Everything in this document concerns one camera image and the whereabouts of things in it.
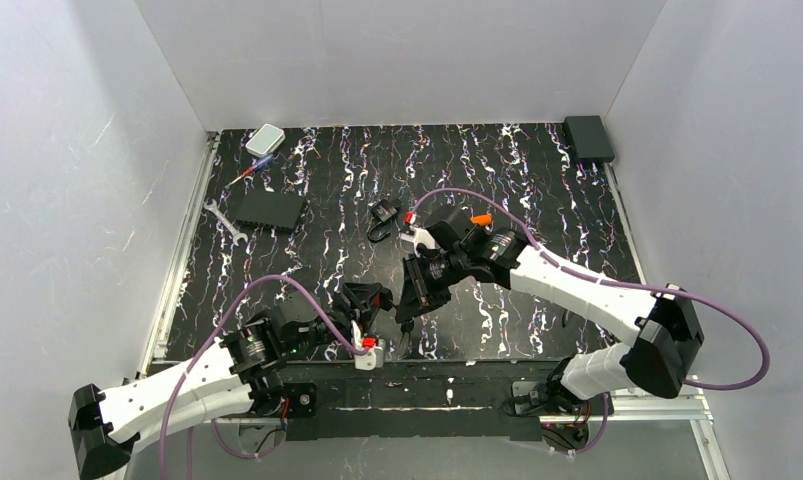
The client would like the silver open-end wrench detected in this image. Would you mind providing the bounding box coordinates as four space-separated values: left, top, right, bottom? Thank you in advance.
203 200 248 246

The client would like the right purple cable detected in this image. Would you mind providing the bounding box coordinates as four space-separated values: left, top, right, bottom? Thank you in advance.
407 188 772 458

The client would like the white rectangular box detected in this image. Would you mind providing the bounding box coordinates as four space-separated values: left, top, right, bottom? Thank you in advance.
245 123 285 157

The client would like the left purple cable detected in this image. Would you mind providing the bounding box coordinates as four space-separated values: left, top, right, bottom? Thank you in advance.
158 274 369 480

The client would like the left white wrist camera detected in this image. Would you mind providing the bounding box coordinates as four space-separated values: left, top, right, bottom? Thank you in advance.
352 323 386 371

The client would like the purple cable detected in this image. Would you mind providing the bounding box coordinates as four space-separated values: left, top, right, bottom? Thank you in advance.
158 274 369 480
407 188 772 458

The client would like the aluminium frame rail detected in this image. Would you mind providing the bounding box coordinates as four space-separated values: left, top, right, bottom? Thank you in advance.
101 130 221 385

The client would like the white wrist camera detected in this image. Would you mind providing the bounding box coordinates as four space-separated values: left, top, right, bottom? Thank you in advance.
399 211 441 257
352 323 386 371

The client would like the orange handle screwdriver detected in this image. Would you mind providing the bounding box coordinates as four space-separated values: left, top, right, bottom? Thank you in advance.
471 213 493 228

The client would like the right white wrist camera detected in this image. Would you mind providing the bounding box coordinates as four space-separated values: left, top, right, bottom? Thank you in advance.
399 211 441 257

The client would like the black padlock with keys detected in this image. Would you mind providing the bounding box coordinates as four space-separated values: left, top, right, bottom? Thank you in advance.
367 199 401 243

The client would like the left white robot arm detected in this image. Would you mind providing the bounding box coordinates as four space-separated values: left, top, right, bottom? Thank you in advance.
68 283 394 479

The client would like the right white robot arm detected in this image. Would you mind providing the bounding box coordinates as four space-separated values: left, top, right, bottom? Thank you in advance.
396 205 704 404

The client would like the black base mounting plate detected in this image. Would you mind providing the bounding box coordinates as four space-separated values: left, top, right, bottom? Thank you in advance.
277 360 577 441

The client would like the orange padlock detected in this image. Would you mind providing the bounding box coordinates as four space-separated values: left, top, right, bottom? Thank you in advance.
395 320 414 359

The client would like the black flat box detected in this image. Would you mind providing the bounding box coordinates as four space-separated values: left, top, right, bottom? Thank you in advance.
235 190 307 233

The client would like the black box in corner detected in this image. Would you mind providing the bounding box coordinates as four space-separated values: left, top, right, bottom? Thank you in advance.
563 115 615 164

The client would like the blue red small screwdriver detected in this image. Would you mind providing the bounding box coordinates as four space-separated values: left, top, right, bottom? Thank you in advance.
226 153 276 189

